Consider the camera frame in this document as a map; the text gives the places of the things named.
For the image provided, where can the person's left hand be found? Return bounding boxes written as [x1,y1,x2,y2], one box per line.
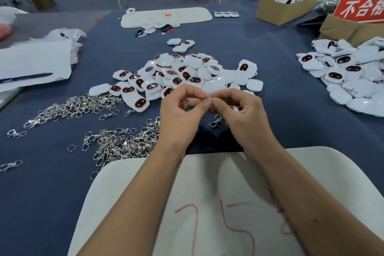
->
[158,84,214,154]

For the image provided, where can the person's right hand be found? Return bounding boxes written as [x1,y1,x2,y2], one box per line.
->
[210,88,278,154]

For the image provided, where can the person's right forearm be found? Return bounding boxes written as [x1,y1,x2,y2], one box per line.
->
[252,139,384,256]

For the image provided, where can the person's left forearm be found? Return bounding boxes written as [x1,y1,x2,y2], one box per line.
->
[78,142,187,256]

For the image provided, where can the white foam board red marks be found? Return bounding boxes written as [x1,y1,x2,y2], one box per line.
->
[67,146,384,256]

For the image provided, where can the long white foam board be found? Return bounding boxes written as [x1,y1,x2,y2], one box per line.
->
[120,7,213,29]

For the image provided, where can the flat brown cardboard box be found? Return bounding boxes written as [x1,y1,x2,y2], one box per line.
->
[318,13,384,48]

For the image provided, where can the white paper sheet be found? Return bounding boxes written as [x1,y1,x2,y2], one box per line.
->
[0,40,74,93]

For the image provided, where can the black pen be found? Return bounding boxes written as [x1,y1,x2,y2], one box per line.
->
[0,72,54,84]

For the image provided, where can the red sign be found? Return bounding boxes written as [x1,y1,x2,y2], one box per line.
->
[333,0,384,24]

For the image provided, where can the orange bag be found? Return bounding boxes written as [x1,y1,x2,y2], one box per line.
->
[0,23,14,42]

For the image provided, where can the white plastic bag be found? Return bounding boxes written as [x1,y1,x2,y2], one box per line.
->
[0,6,30,26]

